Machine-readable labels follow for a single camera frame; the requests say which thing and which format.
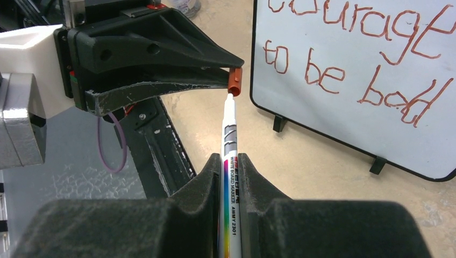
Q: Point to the white whiteboard marker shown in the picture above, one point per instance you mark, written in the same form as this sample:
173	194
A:
229	233

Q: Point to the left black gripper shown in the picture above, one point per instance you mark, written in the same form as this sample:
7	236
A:
117	53

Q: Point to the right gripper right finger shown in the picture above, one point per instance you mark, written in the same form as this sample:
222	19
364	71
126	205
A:
275	225

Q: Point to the brown marker cap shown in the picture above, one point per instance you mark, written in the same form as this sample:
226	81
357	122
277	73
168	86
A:
235	81

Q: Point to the black framed whiteboard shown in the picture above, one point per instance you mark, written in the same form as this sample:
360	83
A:
377	76

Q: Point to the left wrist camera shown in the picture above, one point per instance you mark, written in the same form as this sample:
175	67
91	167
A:
31	84

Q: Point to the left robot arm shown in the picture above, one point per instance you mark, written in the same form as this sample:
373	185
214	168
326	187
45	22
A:
32	10

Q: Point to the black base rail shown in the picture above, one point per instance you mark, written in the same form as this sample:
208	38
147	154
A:
157	151

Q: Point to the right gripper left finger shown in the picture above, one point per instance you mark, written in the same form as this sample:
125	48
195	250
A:
182	225

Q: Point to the clear plastic jar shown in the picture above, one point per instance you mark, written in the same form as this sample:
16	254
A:
189	8

